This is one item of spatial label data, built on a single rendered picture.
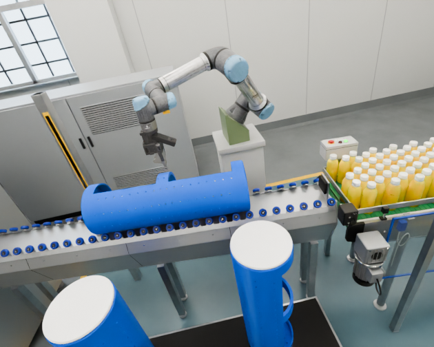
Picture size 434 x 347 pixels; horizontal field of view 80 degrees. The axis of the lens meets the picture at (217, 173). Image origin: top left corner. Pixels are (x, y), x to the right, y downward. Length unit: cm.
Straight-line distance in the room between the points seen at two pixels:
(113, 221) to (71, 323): 49
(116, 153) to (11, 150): 103
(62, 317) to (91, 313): 12
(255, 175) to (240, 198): 59
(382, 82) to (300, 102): 142
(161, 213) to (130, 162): 180
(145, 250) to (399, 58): 481
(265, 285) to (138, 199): 73
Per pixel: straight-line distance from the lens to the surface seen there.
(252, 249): 119
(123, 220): 145
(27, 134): 327
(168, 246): 156
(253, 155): 179
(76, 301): 132
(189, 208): 134
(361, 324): 225
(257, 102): 159
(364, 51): 493
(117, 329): 130
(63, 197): 358
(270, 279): 119
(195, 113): 419
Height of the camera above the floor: 196
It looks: 33 degrees down
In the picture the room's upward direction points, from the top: 11 degrees counter-clockwise
